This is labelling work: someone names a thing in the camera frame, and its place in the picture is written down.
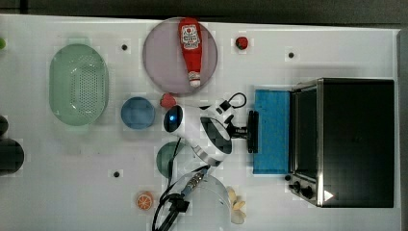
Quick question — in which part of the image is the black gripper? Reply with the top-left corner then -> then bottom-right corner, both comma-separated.
225,115 -> 247,139

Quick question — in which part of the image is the black toaster oven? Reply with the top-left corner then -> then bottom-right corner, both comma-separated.
246,77 -> 395,209

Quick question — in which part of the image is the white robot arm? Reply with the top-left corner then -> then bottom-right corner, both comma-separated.
156,100 -> 257,231

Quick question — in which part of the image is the toy strawberry near bowl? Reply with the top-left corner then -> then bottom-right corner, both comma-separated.
160,92 -> 177,109

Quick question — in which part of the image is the green mug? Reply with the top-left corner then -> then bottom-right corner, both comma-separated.
156,141 -> 185,178

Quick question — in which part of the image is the toy peeled banana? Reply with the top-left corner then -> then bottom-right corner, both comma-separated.
227,187 -> 246,224

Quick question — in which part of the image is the red toy strawberry far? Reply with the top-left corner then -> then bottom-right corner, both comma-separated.
236,37 -> 248,50

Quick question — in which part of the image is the blue small bowl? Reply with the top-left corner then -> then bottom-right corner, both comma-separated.
120,96 -> 155,130

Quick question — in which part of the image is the purple round plate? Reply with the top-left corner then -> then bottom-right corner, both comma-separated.
142,17 -> 217,94

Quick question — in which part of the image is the red ketchup bottle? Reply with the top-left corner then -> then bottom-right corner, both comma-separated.
178,17 -> 202,88

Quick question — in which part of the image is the toy orange half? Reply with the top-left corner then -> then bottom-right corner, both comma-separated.
136,192 -> 154,211

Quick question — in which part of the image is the green plastic colander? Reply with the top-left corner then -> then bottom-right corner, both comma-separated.
49,43 -> 109,126

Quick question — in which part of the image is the black cylinder holder front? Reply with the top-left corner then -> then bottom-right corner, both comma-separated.
0,139 -> 25,176

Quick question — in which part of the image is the black cylinder holder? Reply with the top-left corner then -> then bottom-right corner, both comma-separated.
0,115 -> 9,136
0,139 -> 25,176

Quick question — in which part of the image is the black cylinder holder rear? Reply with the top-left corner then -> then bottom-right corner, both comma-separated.
0,115 -> 9,136

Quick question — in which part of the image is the green toy cylinder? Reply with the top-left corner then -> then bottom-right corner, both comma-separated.
0,38 -> 7,50

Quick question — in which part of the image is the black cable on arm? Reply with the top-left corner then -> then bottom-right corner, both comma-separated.
151,138 -> 213,231

